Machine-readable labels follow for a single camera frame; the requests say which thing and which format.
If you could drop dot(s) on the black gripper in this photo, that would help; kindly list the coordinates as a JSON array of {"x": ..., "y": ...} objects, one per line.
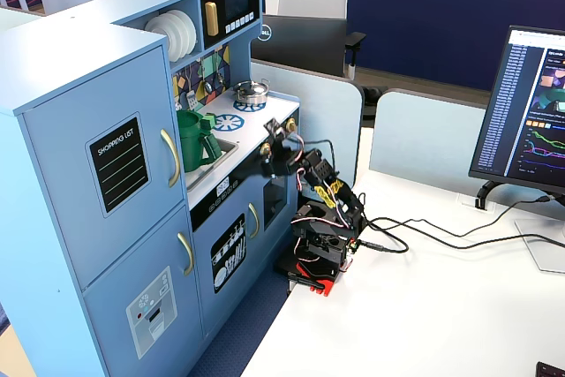
[{"x": 277, "y": 162}]

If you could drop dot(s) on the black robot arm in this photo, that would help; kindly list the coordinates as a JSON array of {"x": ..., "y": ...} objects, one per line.
[{"x": 348, "y": 205}]

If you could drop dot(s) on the gold stove knob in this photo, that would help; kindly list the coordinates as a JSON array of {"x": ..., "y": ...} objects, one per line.
[
  {"x": 265, "y": 149},
  {"x": 290, "y": 124}
]

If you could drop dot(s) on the steel toy pot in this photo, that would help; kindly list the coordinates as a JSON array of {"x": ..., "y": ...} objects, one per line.
[{"x": 251, "y": 98}]

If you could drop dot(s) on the digital clock display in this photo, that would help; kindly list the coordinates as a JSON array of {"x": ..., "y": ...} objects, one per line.
[{"x": 223, "y": 186}]

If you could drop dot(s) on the light grey desk partition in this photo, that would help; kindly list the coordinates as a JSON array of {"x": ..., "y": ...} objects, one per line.
[
  {"x": 326, "y": 121},
  {"x": 424, "y": 134}
]

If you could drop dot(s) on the grey toy sink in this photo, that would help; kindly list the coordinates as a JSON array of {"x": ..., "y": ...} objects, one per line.
[{"x": 201, "y": 176}]

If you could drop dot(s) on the green plastic container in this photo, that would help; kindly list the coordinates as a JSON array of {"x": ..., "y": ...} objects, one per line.
[{"x": 190, "y": 152}]

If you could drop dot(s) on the steel spoon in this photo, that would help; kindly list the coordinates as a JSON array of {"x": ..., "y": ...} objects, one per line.
[{"x": 219, "y": 78}]

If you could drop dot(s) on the steel ladle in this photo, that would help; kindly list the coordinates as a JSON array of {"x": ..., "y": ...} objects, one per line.
[{"x": 207, "y": 85}]

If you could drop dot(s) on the steel slotted spatula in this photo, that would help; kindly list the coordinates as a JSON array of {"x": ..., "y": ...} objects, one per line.
[{"x": 190, "y": 99}]

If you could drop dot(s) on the blue oven door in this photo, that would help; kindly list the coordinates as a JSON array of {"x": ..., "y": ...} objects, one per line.
[{"x": 276, "y": 244}]

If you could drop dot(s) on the black Dell monitor back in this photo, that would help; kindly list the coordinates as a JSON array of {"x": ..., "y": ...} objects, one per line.
[{"x": 300, "y": 46}]

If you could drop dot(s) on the red black base clamp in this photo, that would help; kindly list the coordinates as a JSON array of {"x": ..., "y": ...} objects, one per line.
[{"x": 318, "y": 277}]

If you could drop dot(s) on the blue dishwasher door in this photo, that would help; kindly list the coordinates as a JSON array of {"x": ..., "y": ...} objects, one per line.
[{"x": 203, "y": 271}]

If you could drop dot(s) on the white toy plate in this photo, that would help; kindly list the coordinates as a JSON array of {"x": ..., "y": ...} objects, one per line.
[
  {"x": 152, "y": 26},
  {"x": 164, "y": 19},
  {"x": 185, "y": 35}
]

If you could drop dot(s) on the black microwave door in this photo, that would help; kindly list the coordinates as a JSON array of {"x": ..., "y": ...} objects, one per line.
[{"x": 238, "y": 2}]

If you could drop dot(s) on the black shopping list board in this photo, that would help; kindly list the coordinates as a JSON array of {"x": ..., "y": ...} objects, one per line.
[{"x": 119, "y": 165}]

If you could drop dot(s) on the blue dispenser fridge door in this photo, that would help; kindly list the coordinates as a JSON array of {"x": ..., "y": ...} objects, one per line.
[{"x": 115, "y": 297}]

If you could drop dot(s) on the blue tall fridge door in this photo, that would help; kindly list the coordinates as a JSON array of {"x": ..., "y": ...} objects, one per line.
[{"x": 53, "y": 174}]

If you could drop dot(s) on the blue wooden toy kitchen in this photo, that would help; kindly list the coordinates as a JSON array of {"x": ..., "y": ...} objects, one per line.
[{"x": 66, "y": 41}]

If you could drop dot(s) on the black computer monitor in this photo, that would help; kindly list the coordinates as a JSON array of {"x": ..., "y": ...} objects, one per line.
[{"x": 516, "y": 107}]

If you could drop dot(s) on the monitor stand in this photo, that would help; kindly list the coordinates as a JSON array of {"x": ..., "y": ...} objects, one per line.
[{"x": 547, "y": 258}]

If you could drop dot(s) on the black keyboard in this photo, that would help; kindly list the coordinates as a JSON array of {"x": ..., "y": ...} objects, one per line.
[{"x": 552, "y": 370}]

